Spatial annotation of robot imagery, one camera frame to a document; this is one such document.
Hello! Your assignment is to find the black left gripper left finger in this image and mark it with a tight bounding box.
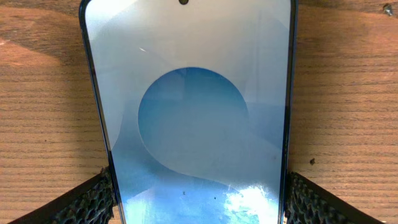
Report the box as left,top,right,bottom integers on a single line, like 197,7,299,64
10,167,117,224

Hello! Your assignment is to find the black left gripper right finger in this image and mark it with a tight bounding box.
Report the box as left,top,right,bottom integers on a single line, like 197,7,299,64
284,172,382,224

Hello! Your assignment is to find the blue Samsung Galaxy smartphone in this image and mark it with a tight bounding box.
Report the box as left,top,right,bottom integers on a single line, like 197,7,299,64
79,0,297,224

